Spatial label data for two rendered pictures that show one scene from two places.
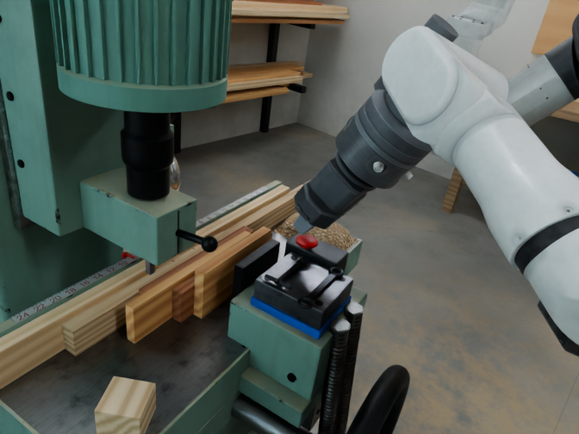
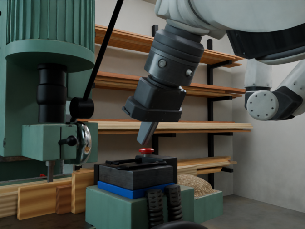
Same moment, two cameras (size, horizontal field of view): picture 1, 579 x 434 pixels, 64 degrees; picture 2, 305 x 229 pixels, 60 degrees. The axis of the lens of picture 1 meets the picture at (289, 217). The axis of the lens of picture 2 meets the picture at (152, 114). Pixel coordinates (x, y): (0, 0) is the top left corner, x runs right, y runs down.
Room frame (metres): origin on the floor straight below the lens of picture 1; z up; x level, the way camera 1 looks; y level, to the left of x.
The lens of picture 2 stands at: (0.06, -0.22, 1.06)
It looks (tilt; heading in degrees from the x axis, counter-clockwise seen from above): 3 degrees up; 20
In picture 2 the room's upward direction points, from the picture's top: straight up
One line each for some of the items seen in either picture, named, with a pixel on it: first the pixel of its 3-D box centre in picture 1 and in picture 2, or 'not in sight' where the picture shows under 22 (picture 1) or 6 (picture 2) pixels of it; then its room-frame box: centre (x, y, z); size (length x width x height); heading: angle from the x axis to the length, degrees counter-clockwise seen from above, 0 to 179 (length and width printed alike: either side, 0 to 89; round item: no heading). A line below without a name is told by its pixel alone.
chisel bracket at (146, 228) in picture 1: (140, 217); (48, 144); (0.52, 0.19, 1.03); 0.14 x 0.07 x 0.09; 62
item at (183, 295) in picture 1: (227, 270); (105, 191); (0.57, 0.08, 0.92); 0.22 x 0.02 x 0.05; 152
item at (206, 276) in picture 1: (234, 269); (108, 186); (0.56, 0.07, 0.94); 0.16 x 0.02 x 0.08; 152
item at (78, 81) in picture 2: not in sight; (74, 76); (0.74, 0.30, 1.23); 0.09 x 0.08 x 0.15; 62
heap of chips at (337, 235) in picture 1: (317, 226); (186, 181); (0.76, -0.05, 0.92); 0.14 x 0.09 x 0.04; 62
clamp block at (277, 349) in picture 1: (297, 321); (139, 212); (0.49, -0.03, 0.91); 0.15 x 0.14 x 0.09; 152
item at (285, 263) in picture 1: (308, 277); (142, 171); (0.49, -0.04, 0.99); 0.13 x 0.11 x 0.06; 152
